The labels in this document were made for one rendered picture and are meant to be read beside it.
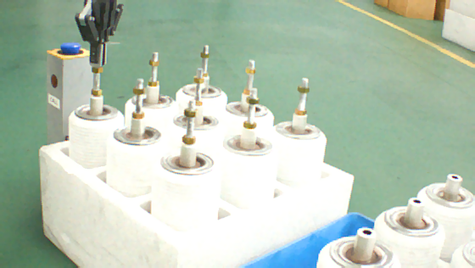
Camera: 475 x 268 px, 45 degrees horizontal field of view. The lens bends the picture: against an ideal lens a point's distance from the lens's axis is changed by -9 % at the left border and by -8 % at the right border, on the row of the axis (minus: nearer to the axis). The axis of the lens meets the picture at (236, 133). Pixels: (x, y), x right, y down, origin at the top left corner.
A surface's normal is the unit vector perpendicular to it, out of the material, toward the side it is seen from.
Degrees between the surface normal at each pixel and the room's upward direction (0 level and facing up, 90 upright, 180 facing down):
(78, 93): 90
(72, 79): 90
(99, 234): 90
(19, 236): 0
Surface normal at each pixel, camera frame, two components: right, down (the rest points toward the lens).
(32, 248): 0.09, -0.93
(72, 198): -0.71, 0.19
